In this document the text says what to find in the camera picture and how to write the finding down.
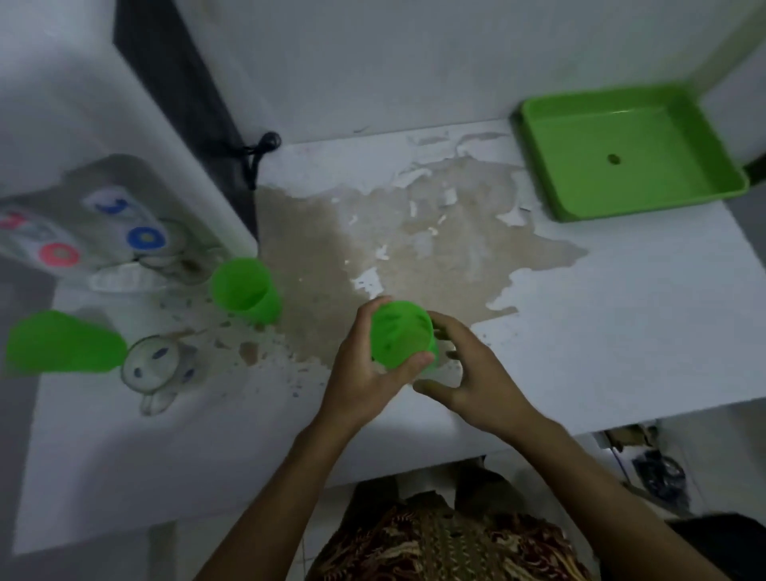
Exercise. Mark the dark bag under table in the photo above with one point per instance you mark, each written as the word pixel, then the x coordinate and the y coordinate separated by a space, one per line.
pixel 661 476

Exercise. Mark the person's right hand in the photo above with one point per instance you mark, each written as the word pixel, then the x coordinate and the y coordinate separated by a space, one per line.
pixel 485 392

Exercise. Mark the black object on floor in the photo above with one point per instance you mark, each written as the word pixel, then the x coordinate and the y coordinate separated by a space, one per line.
pixel 727 547

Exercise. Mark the blue dispenser tap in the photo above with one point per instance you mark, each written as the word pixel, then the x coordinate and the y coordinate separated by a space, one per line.
pixel 147 238

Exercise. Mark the person's right thumb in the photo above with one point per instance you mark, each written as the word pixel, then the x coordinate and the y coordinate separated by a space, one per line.
pixel 434 392

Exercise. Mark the person's left hand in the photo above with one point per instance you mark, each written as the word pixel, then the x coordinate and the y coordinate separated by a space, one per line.
pixel 350 383

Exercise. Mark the person's right forearm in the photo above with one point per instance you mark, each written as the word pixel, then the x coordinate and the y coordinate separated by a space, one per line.
pixel 598 509

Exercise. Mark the person's left thumb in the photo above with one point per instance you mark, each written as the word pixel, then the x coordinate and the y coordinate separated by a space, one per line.
pixel 407 371

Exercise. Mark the person's left forearm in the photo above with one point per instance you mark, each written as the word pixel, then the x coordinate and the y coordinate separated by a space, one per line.
pixel 275 509

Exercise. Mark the green plastic tray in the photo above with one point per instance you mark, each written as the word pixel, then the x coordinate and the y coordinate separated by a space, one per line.
pixel 628 155

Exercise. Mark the white water dispenser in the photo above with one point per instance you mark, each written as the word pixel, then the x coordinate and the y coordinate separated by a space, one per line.
pixel 72 108

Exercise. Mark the red dispenser tap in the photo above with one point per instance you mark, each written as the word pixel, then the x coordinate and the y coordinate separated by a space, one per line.
pixel 59 255

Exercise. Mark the person's brown patterned clothing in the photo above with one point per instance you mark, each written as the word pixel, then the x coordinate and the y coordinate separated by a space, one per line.
pixel 443 544

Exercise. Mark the green plastic cup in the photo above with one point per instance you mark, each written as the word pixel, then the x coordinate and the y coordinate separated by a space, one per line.
pixel 63 344
pixel 245 290
pixel 398 332

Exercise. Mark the clear glass mug blue dots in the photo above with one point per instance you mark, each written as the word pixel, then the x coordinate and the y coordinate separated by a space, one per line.
pixel 157 365

